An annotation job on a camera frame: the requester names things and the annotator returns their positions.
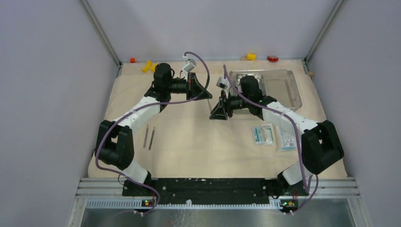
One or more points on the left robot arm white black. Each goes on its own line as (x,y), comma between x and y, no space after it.
(115,142)

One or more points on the yellow block at back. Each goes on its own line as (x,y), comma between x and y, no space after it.
(251,57)

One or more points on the small steel instrument tray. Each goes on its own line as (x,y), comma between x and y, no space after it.
(261,81)

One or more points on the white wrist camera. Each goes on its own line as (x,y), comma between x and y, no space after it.
(189,65)
(223,84)

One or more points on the yellow block left one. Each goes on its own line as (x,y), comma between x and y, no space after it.
(147,66)

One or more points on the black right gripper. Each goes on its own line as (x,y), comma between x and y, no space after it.
(219,112)

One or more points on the teal white sterile packet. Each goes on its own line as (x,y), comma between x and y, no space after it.
(258,136)

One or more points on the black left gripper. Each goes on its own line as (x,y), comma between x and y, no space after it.
(193,87)

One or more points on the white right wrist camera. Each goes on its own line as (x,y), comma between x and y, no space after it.
(223,84)

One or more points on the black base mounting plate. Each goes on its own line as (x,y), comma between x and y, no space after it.
(214,191)

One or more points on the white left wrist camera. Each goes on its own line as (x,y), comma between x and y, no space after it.
(189,65)

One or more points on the yellow block left two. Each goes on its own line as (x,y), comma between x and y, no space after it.
(153,67)

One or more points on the blue white sterile pouch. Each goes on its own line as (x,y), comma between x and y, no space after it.
(285,140)

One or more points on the large steel tray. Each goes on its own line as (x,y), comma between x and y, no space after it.
(281,85)

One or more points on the beige wrapping cloth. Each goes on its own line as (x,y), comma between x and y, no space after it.
(187,144)

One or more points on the red object at back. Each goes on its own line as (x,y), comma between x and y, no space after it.
(273,58)

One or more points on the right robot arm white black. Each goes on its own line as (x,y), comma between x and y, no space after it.
(317,143)

